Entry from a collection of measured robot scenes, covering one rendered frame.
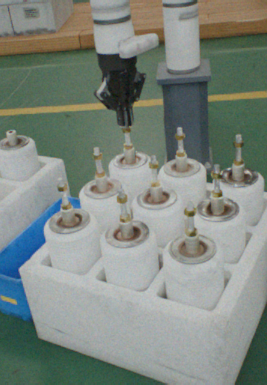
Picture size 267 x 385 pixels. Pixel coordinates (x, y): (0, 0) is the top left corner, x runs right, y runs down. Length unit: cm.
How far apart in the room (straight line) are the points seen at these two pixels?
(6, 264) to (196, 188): 44
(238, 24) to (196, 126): 146
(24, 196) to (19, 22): 195
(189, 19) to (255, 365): 85
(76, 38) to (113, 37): 196
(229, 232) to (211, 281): 11
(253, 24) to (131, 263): 217
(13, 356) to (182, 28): 88
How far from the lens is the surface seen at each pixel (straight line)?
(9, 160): 123
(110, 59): 96
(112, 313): 88
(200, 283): 80
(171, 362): 90
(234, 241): 89
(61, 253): 90
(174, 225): 93
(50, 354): 104
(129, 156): 107
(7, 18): 306
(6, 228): 116
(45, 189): 125
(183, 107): 143
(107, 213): 97
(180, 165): 102
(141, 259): 83
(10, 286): 106
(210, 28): 285
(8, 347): 108
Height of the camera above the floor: 75
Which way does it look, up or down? 31 degrees down
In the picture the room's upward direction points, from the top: 7 degrees counter-clockwise
